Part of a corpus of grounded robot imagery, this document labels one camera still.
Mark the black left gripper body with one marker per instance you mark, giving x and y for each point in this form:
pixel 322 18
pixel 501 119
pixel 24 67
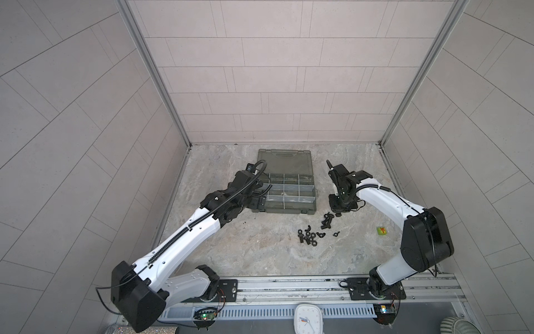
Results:
pixel 252 200

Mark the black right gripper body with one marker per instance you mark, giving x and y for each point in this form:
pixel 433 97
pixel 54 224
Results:
pixel 339 203

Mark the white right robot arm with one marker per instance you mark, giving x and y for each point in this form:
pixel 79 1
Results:
pixel 425 240

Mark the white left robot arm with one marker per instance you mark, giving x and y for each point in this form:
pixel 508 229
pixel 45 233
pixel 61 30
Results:
pixel 141 291

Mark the translucent grey organizer box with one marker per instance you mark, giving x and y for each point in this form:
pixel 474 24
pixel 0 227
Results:
pixel 289 186

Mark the white square clock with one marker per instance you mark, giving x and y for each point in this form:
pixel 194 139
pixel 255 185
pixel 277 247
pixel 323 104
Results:
pixel 308 319

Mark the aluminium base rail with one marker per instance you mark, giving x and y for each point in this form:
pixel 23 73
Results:
pixel 330 289

